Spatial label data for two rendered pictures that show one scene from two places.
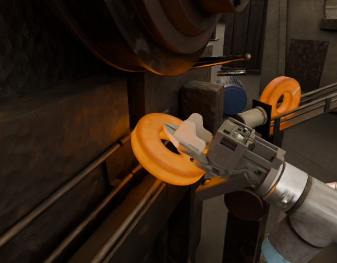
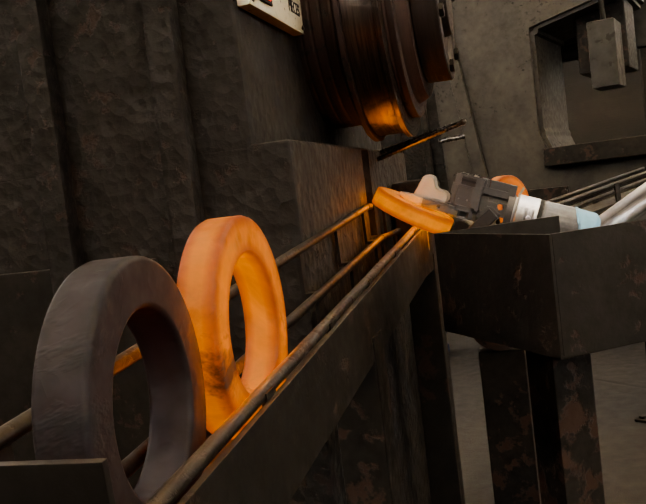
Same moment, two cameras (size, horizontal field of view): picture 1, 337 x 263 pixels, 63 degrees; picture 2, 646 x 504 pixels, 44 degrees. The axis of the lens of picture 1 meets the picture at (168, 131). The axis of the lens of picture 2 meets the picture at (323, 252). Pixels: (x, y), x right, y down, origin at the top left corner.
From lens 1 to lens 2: 1.12 m
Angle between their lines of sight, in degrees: 23
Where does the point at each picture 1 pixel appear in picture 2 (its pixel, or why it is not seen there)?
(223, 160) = (467, 201)
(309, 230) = not seen: hidden behind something
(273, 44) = not seen: hidden behind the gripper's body
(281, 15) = (472, 155)
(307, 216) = not seen: hidden behind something
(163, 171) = (417, 215)
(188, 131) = (428, 185)
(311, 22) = (528, 159)
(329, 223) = (567, 225)
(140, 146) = (391, 199)
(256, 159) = (495, 192)
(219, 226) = (467, 472)
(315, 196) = (550, 207)
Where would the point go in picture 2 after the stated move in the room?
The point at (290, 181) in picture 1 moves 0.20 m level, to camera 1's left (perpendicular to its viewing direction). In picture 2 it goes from (528, 201) to (422, 215)
